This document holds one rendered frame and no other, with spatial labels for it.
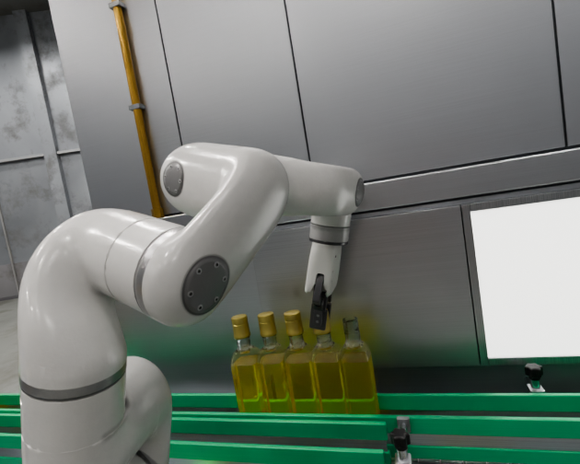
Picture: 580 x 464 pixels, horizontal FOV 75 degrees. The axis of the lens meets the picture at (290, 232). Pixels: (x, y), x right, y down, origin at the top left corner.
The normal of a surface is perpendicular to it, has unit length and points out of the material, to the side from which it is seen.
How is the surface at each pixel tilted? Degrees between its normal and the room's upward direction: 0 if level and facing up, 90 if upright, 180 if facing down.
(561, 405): 90
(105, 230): 44
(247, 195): 88
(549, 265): 90
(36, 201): 90
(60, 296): 67
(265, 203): 102
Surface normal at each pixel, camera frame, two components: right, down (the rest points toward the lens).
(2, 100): 0.10, 0.07
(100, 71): -0.29, 0.13
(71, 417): 0.36, 0.22
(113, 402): 0.93, 0.17
